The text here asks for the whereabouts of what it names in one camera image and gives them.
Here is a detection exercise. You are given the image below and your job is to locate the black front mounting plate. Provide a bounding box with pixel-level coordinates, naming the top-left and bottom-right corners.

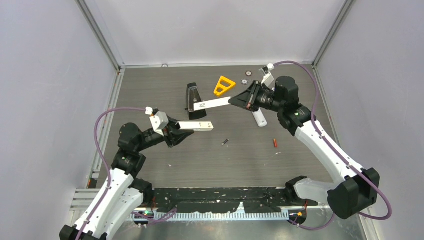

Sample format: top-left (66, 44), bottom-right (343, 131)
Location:
top-left (144, 186), bottom-right (318, 214)

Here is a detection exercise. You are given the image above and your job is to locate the purple cable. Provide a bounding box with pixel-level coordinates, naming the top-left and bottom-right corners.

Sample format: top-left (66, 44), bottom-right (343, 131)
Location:
top-left (273, 60), bottom-right (393, 231)
top-left (74, 106), bottom-right (178, 240)

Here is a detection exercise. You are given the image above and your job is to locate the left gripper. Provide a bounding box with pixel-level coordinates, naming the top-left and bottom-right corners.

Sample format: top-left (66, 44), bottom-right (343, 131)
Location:
top-left (135, 115), bottom-right (194, 152)

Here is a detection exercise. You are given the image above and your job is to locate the white box sleeve cover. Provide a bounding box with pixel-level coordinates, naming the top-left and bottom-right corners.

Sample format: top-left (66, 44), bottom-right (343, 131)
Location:
top-left (193, 96), bottom-right (231, 112)

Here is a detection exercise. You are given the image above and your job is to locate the long white box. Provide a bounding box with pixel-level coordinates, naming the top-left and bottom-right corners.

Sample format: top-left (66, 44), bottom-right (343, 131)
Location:
top-left (176, 121), bottom-right (214, 132)

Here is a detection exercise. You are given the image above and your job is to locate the white remote control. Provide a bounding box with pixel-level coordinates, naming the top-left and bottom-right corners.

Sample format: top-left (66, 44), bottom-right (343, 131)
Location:
top-left (252, 108), bottom-right (268, 128)

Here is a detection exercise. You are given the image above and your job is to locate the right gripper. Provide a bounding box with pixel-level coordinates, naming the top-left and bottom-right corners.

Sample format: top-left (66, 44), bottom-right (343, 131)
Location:
top-left (229, 81), bottom-right (284, 113)

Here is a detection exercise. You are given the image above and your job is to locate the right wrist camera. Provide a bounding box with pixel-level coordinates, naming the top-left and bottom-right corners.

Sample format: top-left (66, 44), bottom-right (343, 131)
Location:
top-left (259, 63), bottom-right (275, 87)

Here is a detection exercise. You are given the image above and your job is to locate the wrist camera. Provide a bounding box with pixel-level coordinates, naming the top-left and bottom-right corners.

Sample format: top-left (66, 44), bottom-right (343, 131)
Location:
top-left (145, 107), bottom-right (169, 137)
top-left (259, 63), bottom-right (275, 87)

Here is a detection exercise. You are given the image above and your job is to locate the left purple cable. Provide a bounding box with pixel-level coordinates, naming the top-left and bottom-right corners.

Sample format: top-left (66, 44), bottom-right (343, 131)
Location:
top-left (74, 106), bottom-right (178, 240)

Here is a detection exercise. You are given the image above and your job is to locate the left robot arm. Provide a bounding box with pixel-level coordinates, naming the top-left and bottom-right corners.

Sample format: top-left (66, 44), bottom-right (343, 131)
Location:
top-left (59, 112), bottom-right (213, 240)

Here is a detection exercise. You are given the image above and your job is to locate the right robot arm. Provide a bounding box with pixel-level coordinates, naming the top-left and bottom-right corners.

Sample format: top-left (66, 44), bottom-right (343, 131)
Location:
top-left (228, 76), bottom-right (380, 220)

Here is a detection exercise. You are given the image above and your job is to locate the black metronome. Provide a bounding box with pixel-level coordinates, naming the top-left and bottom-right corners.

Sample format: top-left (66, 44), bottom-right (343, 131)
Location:
top-left (185, 82), bottom-right (207, 121)

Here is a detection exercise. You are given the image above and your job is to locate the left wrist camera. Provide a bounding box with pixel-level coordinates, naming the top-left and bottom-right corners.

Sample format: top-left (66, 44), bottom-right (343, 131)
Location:
top-left (145, 107), bottom-right (169, 137)

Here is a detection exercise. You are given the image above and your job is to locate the yellow triangle bracket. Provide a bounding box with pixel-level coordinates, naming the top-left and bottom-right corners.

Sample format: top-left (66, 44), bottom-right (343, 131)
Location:
top-left (213, 76), bottom-right (237, 97)

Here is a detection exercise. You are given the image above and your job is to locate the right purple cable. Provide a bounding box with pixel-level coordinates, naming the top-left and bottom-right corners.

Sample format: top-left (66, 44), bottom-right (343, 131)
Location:
top-left (273, 60), bottom-right (393, 231)

